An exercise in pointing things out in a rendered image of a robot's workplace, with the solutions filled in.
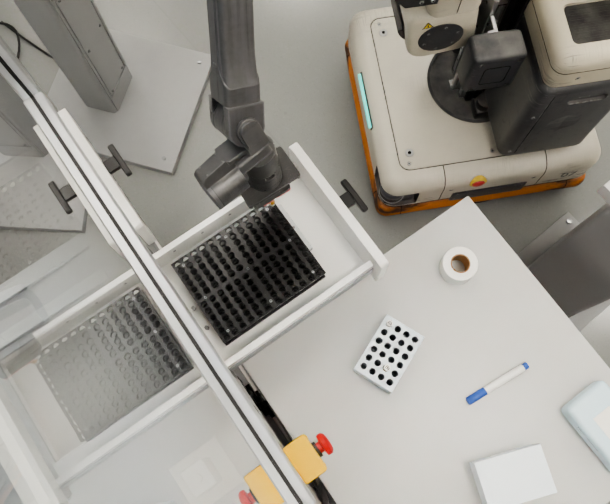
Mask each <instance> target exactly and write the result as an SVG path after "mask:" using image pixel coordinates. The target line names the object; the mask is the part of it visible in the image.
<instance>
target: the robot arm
mask: <svg viewBox="0 0 610 504"><path fill-rule="evenodd" d="M207 12H208V26H209V39H210V55H211V71H210V77H209V80H210V93H211V94H208V99H209V112H210V120H211V123H212V125H213V126H214V127H215V128H216V129H217V130H218V131H219V132H221V133H222V134H223V135H224V136H225V137H227V138H228V139H227V140H226V141H224V142H223V143H222V144H220V145H219V146H218V147H217V148H215V149H214V151H215V153H214V154H213V155H211V156H210V157H209V158H208V159H207V160H206V161H205V162H204V163H203V164H201V165H200V166H199V167H198V168H197V169H196V170H195V172H194V176H195V178H196V179H197V181H198V183H199V184H200V186H201V187H202V189H203V190H204V191H205V192H206V194H207V195H208V197H210V199H211V200H212V201H213V202H214V203H215V205H216V206H217V207H218V208H219V209H220V210H221V209H223V208H224V207H225V206H226V205H228V204H229V203H230V202H232V201H233V200H234V199H235V198H237V197H238V196H239V195H241V196H242V198H243V199H244V201H245V203H246V204H247V206H248V207H249V208H250V209H253V207H254V208H255V209H260V208H261V207H263V206H266V205H268V204H269V203H271V202H273V201H274V199H275V198H278V197H280V196H282V195H284V194H285V193H287V192H288V191H290V190H291V187H290V183H291V182H293V181H294V180H296V179H300V172H299V171H298V169H297V168H296V167H295V165H294V164H293V162H292V161H291V160H290V158H289V157H288V155H287V154H286V153H285V151H284V150H283V148H282V147H280V146H279V147H277V148H276V147H275V144H274V142H273V140H272V139H271V138H270V137H269V136H267V135H266V134H265V132H264V129H265V116H264V101H262V100H261V99H260V82H259V76H258V73H257V67H256V56H255V37H254V10H253V0H207Z"/></svg>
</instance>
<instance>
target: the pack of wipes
mask: <svg viewBox="0 0 610 504"><path fill-rule="evenodd" d="M561 411H562V413H563V415H564V416H565V417H566V418H567V420H568V421H569V422H570V423H571V425H572V426H573V427H574V428H575V430H576V431H577V432H578V433H579V434H580V436H581V437H582V438H583V439H584V441H585V442H586V443H587V444H588V446H589V447H590V448H591V449H592V450H593V452H594V453H595V454H596V455H597V457H598V458H599V459H600V460H601V461H602V463H603V464H604V465H605V466H606V468H607V469H608V470H609V471H610V387H609V386H608V385H607V383H606V382H604V381H595V382H593V383H591V384H590V385H589V386H588V387H586V388H585V389H584V390H583V391H581V392H580V393H579V394H578V395H577V396H575V397H574V398H573V399H572V400H570V401H569V402H568V403H567V404H565V405H564V406H563V407H562V409H561Z"/></svg>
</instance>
